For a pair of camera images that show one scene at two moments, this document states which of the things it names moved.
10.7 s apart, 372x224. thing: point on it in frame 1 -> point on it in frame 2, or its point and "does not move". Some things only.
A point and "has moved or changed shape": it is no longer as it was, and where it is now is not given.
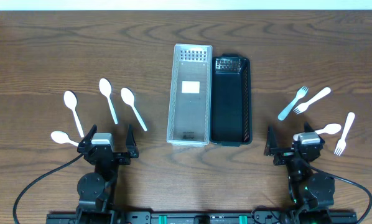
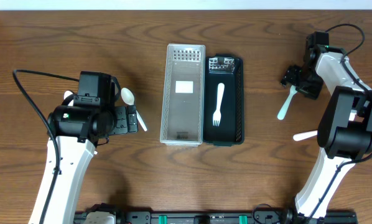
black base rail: x=340 y=216 does not move
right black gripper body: x=289 y=154 -> x=298 y=79
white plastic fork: x=302 y=107 -> x=217 y=115
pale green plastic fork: x=301 y=93 has moved or changed shape
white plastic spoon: x=128 y=98 does not move
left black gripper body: x=110 y=154 -> x=131 y=119
